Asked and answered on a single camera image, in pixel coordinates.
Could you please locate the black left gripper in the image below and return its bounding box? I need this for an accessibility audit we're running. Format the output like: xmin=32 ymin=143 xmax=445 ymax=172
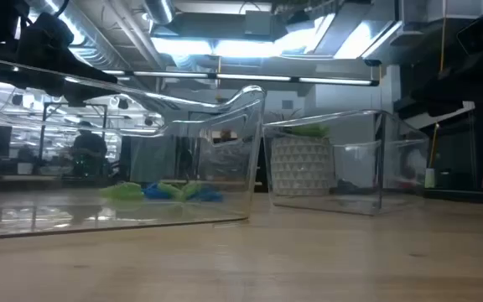
xmin=14 ymin=12 xmax=121 ymax=107

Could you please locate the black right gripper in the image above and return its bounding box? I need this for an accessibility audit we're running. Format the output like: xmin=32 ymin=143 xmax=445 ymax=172
xmin=393 ymin=45 xmax=483 ymax=119

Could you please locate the blue spring keychain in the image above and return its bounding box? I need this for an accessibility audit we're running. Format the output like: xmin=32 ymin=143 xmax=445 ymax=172
xmin=190 ymin=186 xmax=225 ymax=204
xmin=142 ymin=182 xmax=171 ymax=200

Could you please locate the clear plastic bin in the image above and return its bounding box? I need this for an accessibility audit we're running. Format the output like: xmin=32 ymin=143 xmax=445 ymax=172
xmin=262 ymin=109 xmax=430 ymax=217

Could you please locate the green artificial succulent plant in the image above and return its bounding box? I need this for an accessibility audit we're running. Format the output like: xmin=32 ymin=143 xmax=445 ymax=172
xmin=268 ymin=107 xmax=331 ymax=139

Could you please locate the white geometric plant pot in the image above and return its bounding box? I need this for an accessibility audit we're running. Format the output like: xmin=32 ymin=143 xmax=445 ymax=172
xmin=269 ymin=136 xmax=335 ymax=197

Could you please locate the long ceiling light strip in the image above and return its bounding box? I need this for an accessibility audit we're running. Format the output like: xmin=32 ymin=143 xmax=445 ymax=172
xmin=98 ymin=69 xmax=381 ymax=87

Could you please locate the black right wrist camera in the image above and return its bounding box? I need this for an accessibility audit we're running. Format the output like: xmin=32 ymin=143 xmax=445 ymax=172
xmin=456 ymin=14 xmax=483 ymax=56

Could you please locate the black aluminium table frame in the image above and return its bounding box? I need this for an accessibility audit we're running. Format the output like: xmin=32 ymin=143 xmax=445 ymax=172
xmin=423 ymin=188 xmax=483 ymax=207

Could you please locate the clear bin with handle cutout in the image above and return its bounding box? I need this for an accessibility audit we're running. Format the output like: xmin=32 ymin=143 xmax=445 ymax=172
xmin=0 ymin=85 xmax=267 ymax=242

